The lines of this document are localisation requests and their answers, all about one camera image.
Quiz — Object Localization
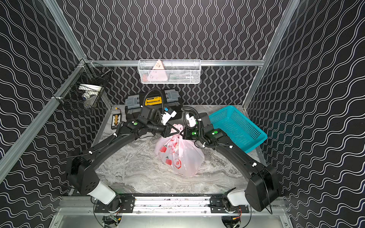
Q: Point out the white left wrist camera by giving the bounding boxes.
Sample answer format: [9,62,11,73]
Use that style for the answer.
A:
[161,107,177,125]

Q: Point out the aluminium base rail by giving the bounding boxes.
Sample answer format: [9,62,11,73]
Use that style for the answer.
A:
[57,195,286,216]

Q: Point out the pink triangular card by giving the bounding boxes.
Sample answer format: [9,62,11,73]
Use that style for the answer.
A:
[147,59,168,82]

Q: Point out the pink plastic bag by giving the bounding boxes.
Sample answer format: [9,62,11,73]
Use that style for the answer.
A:
[155,124,205,178]

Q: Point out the black toolbox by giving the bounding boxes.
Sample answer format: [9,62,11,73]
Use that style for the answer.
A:
[125,89,183,120]

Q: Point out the teal plastic basket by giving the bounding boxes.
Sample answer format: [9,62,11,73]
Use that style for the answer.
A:
[209,106,268,154]

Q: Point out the aluminium frame post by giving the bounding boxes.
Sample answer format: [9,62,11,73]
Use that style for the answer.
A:
[44,0,86,60]

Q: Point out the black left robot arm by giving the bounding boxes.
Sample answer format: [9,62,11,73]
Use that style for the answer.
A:
[66,89,180,211]

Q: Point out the white wire wall basket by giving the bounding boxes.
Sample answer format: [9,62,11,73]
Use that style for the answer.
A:
[137,59,202,84]

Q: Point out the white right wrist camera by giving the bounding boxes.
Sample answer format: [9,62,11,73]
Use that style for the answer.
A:
[185,113,197,128]

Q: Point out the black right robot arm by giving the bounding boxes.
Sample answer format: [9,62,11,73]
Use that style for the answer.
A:
[180,106,279,212]

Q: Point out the black wire wall basket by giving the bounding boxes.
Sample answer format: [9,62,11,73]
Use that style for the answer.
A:
[55,61,113,116]

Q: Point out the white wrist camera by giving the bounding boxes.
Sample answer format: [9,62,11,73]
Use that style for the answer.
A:
[161,107,177,125]
[185,113,197,128]

